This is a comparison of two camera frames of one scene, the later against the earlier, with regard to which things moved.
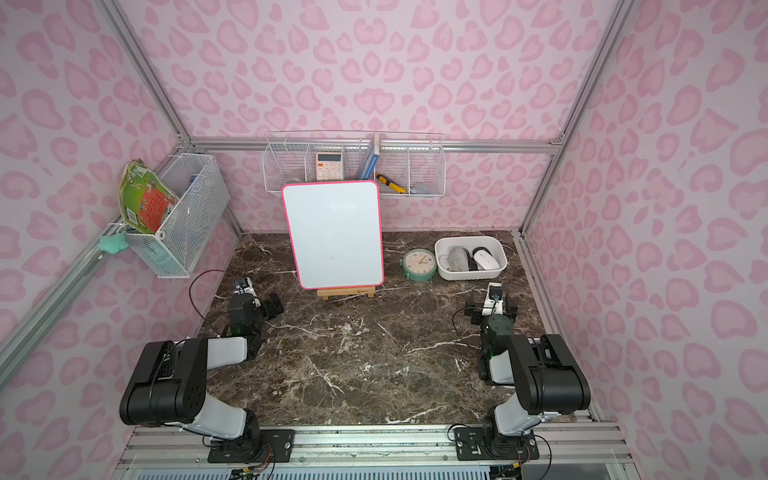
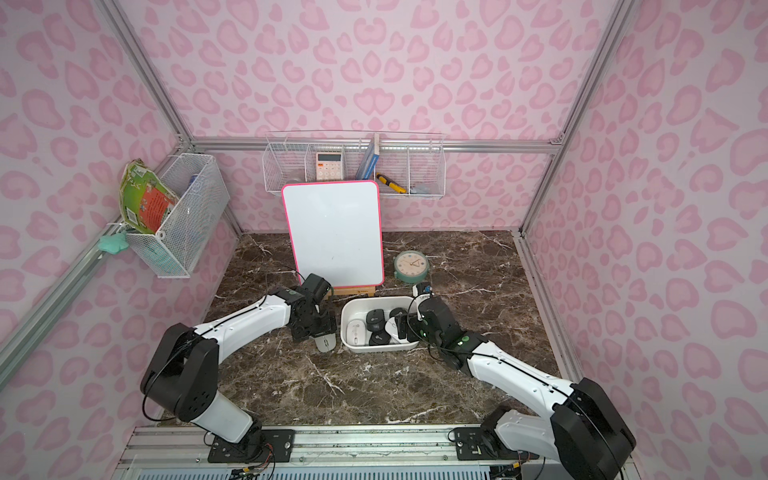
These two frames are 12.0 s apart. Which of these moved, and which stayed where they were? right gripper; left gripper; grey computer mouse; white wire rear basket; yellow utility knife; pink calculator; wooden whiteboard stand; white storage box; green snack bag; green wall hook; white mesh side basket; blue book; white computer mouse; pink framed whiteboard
Moved: right gripper; white computer mouse; left gripper; grey computer mouse; white storage box
Stayed: wooden whiteboard stand; white wire rear basket; pink framed whiteboard; blue book; white mesh side basket; pink calculator; yellow utility knife; green snack bag; green wall hook
